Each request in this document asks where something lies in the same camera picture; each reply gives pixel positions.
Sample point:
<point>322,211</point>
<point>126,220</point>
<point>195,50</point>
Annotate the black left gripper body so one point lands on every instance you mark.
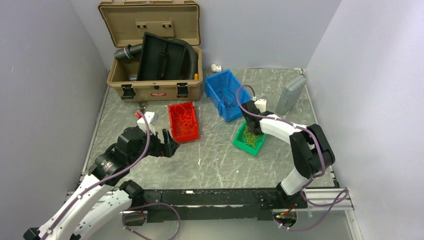
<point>153,147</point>

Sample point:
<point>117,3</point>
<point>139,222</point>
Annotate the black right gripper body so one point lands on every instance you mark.
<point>253,131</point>

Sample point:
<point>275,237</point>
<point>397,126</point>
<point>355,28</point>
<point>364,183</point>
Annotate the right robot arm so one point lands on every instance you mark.
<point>311,151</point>

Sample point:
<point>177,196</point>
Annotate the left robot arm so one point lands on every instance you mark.
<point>78,219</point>

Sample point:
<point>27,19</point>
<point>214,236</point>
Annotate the white pipe elbow fitting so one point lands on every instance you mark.
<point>215,68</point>

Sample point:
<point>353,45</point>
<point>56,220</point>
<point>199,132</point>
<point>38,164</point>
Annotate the green plastic bin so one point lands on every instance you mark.
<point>248,142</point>

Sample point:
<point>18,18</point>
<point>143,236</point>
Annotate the red plastic bin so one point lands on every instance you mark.
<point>183,122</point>

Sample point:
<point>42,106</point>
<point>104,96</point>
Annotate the silver combination wrench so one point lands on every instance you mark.
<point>143,106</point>

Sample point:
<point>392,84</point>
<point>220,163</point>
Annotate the blue plastic bin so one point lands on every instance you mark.
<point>221,88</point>

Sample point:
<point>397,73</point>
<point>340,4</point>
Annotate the grey plastic case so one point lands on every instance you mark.
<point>290,95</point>

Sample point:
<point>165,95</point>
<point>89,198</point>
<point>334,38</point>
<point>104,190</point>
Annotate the black tray insert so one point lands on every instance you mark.
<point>161,58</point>

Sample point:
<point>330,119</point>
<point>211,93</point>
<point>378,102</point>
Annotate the tan open toolbox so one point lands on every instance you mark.
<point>127,21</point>

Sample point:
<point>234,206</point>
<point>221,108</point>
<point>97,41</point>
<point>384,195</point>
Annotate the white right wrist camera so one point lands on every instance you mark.
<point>261,104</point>

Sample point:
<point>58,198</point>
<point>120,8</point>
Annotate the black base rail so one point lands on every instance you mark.
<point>261,204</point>

